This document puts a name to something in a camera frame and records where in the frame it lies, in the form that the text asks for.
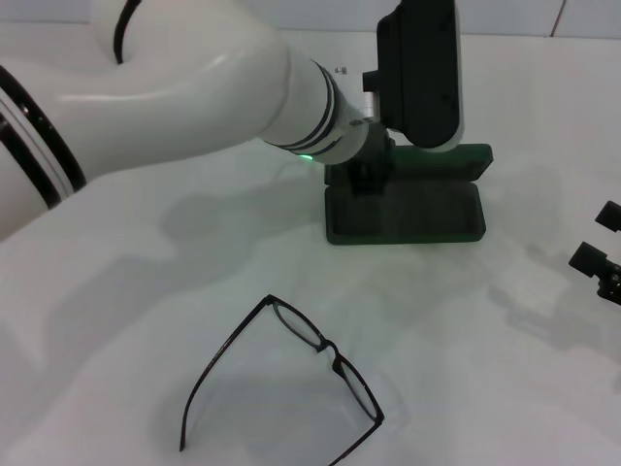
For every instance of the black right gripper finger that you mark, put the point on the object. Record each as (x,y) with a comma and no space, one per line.
(610,214)
(588,258)

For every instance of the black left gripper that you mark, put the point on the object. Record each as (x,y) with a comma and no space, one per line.
(371,175)

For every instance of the green glasses case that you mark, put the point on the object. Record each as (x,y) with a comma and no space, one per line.
(402,233)

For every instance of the black glasses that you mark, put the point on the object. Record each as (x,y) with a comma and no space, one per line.
(334,351)

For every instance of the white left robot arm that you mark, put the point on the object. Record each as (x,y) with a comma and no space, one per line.
(170,97)

